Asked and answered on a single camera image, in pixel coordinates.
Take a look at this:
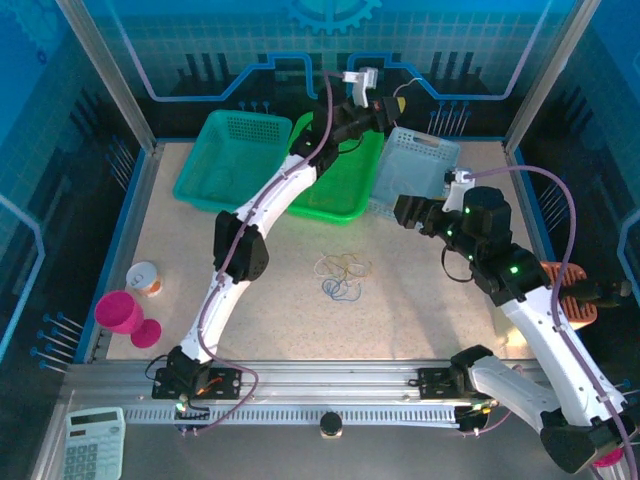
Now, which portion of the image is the slotted white cable duct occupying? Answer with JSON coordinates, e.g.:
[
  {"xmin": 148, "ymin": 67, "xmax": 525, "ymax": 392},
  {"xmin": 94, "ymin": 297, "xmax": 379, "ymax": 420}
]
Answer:
[{"xmin": 122, "ymin": 404, "xmax": 461, "ymax": 427}]

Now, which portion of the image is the yellow cable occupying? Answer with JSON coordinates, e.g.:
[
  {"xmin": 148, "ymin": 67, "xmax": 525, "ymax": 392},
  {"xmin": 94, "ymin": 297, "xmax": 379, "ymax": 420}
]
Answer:
[
  {"xmin": 324, "ymin": 252, "xmax": 374, "ymax": 281},
  {"xmin": 307, "ymin": 192, "xmax": 349, "ymax": 210}
]

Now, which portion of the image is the black right gripper wire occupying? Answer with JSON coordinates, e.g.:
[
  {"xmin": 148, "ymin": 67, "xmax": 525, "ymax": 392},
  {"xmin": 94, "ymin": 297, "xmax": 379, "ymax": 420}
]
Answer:
[{"xmin": 440, "ymin": 247, "xmax": 479, "ymax": 284}]

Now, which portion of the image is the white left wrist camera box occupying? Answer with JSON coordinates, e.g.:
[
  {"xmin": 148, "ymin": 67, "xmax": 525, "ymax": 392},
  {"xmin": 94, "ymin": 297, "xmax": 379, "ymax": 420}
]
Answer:
[{"xmin": 342, "ymin": 66, "xmax": 379, "ymax": 107}]

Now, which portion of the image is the green plastic basket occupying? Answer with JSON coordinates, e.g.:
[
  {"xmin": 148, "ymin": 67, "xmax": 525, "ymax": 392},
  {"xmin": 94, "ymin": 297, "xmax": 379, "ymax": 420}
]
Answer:
[{"xmin": 284, "ymin": 112, "xmax": 386, "ymax": 226}]

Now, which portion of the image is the pink plastic goblet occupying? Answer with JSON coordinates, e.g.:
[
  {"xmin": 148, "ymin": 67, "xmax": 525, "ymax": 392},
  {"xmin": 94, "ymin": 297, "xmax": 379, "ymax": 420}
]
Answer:
[{"xmin": 93, "ymin": 289, "xmax": 163, "ymax": 350}]

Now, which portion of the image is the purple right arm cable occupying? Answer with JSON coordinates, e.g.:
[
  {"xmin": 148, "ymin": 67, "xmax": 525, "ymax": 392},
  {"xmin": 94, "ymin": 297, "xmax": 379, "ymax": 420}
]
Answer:
[{"xmin": 467, "ymin": 164, "xmax": 640, "ymax": 480}]

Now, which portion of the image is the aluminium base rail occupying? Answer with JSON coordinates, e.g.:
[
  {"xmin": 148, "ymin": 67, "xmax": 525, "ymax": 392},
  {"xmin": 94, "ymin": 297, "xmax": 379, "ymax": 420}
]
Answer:
[{"xmin": 64, "ymin": 358, "xmax": 601, "ymax": 407}]

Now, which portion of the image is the red pink goblet silver base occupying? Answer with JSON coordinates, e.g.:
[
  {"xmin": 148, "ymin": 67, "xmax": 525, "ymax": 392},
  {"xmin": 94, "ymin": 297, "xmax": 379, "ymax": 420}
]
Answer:
[{"xmin": 592, "ymin": 446, "xmax": 626, "ymax": 469}]

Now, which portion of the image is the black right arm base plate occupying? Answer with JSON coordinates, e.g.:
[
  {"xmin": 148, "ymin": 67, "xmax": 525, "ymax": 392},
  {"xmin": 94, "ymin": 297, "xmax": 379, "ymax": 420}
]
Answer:
[{"xmin": 417, "ymin": 367, "xmax": 509, "ymax": 401}]

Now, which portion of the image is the orange slotted brush black handle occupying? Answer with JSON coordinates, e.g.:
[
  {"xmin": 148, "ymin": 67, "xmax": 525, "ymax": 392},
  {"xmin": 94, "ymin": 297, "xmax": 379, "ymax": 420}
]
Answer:
[{"xmin": 539, "ymin": 261, "xmax": 634, "ymax": 331}]

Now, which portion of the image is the pale green calculator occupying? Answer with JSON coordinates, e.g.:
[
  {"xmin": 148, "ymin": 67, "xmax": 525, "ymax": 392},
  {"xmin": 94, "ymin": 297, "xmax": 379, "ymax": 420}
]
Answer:
[{"xmin": 64, "ymin": 407, "xmax": 126, "ymax": 480}]

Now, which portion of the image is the white orange cup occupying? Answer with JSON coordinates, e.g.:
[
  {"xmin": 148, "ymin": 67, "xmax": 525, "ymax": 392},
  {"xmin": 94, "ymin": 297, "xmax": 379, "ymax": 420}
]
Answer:
[{"xmin": 125, "ymin": 261, "xmax": 164, "ymax": 299}]

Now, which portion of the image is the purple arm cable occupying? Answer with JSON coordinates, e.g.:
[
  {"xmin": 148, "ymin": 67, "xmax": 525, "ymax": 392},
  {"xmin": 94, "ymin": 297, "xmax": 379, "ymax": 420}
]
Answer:
[
  {"xmin": 192, "ymin": 69, "xmax": 351, "ymax": 436},
  {"xmin": 467, "ymin": 164, "xmax": 640, "ymax": 480}
]

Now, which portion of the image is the light blue plastic basket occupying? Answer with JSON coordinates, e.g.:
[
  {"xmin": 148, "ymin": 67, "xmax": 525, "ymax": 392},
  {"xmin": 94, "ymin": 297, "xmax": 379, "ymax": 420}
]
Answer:
[{"xmin": 368, "ymin": 125, "xmax": 462, "ymax": 221}]

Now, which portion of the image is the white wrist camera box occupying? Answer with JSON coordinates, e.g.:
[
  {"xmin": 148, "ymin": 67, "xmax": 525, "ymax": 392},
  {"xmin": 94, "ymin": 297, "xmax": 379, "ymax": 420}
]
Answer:
[
  {"xmin": 442, "ymin": 168, "xmax": 474, "ymax": 211},
  {"xmin": 342, "ymin": 66, "xmax": 379, "ymax": 107}
]

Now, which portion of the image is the black round knob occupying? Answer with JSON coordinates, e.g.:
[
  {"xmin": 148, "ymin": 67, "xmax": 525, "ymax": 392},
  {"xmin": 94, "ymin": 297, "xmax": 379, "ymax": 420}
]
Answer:
[{"xmin": 318, "ymin": 411, "xmax": 345, "ymax": 441}]

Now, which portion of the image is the aluminium frame post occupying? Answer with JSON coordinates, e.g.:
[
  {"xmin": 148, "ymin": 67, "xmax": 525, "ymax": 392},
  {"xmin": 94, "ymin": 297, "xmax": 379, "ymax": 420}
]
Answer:
[
  {"xmin": 502, "ymin": 0, "xmax": 589, "ymax": 155},
  {"xmin": 54, "ymin": 0, "xmax": 160, "ymax": 154}
]

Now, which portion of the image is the teal plastic basket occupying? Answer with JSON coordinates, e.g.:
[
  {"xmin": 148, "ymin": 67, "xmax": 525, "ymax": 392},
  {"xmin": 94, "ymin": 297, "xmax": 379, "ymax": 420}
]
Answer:
[{"xmin": 172, "ymin": 109, "xmax": 294, "ymax": 214}]

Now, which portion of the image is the aluminium side rail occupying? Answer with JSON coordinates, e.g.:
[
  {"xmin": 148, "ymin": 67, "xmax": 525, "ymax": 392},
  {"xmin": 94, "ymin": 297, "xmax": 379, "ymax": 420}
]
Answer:
[{"xmin": 82, "ymin": 142, "xmax": 166, "ymax": 364}]

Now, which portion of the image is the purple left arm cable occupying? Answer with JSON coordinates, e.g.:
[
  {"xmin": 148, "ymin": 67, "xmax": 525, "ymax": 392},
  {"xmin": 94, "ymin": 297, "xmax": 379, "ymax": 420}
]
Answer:
[{"xmin": 192, "ymin": 69, "xmax": 351, "ymax": 436}]

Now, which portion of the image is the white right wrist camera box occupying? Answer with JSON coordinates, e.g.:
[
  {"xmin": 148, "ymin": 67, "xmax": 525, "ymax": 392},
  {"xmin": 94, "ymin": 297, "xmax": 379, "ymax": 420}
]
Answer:
[{"xmin": 442, "ymin": 168, "xmax": 474, "ymax": 211}]

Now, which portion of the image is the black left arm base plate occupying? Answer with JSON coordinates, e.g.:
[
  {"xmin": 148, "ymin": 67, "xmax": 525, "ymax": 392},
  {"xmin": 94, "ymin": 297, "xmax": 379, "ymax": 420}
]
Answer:
[{"xmin": 152, "ymin": 367, "xmax": 241, "ymax": 401}]

